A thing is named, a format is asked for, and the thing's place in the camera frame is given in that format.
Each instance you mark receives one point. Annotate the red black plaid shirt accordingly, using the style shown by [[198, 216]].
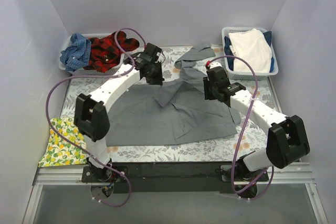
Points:
[[105, 54]]

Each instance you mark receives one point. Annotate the floral patterned table mat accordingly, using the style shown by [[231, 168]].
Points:
[[221, 149]]

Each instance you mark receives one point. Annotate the left white plastic basket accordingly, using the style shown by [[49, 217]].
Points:
[[82, 71]]

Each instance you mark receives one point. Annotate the grey long sleeve shirt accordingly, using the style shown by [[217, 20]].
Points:
[[174, 113]]

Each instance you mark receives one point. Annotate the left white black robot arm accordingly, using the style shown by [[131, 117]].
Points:
[[91, 111]]

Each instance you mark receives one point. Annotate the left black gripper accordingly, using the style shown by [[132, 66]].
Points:
[[155, 77]]

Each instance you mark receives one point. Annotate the white folded shirt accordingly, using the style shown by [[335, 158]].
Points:
[[253, 48]]

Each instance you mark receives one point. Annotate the lemon print cloth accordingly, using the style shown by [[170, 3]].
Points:
[[64, 145]]

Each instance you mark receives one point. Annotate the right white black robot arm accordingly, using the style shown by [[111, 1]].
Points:
[[287, 140]]

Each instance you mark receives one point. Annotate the blue checked shirt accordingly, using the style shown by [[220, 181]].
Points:
[[77, 54]]

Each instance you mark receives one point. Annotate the aluminium frame rail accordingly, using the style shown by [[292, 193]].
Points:
[[70, 195]]

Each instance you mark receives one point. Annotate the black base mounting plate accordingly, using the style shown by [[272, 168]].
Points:
[[166, 177]]

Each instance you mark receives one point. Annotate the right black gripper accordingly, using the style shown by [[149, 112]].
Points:
[[210, 91]]

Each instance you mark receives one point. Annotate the dark blue folded garment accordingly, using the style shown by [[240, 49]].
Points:
[[229, 54]]

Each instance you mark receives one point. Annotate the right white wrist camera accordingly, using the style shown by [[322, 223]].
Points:
[[210, 65]]

